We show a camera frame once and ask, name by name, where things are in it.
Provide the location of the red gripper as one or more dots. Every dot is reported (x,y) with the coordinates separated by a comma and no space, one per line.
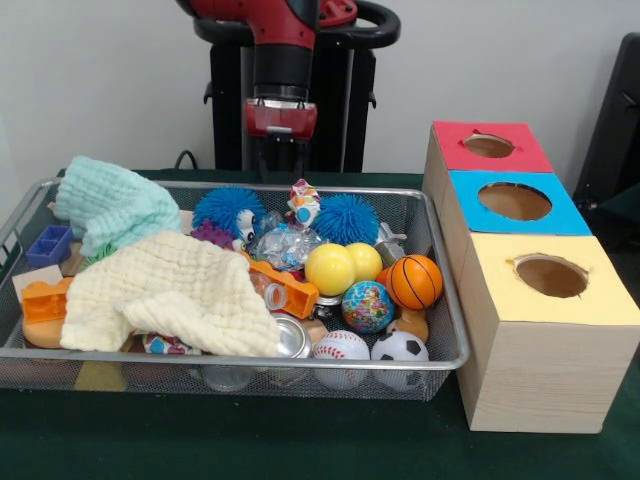
(281,120)

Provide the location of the clear plastic packet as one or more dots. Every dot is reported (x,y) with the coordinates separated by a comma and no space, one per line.
(285,248)

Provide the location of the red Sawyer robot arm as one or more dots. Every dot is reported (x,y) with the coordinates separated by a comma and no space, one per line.
(270,30)

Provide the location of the shallow clear mesh bin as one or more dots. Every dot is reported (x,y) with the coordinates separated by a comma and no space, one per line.
(60,372)

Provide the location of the wooden box with three holes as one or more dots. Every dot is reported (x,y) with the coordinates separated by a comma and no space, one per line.
(530,370)

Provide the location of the colourful spotted plush toy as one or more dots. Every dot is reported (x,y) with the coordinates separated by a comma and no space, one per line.
(303,203)

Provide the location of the blue spiky ball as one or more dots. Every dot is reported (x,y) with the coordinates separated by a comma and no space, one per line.
(228,210)
(346,220)

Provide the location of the large yellow ball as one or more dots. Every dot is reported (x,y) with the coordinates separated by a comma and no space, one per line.
(330,270)

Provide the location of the small yellow ball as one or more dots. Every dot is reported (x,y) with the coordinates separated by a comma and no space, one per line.
(367,260)

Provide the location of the mint green cloth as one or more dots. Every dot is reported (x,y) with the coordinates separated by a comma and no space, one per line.
(115,205)

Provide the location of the globe print ball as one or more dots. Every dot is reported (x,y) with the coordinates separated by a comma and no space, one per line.
(368,306)

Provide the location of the cream waffle cloth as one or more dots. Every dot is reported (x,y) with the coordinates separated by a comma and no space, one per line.
(170,290)

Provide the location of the small orange basketball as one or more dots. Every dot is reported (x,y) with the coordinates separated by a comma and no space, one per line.
(416,282)

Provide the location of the small baseball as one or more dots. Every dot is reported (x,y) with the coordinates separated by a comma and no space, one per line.
(342,346)

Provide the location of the small soccer ball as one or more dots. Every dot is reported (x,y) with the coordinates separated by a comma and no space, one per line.
(400,347)

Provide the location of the dark green table cloth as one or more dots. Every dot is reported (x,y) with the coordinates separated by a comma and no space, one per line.
(250,440)

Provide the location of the black chair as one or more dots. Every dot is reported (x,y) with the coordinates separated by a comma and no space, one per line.
(615,130)

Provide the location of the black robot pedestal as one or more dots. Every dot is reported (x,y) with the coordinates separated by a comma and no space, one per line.
(340,110)

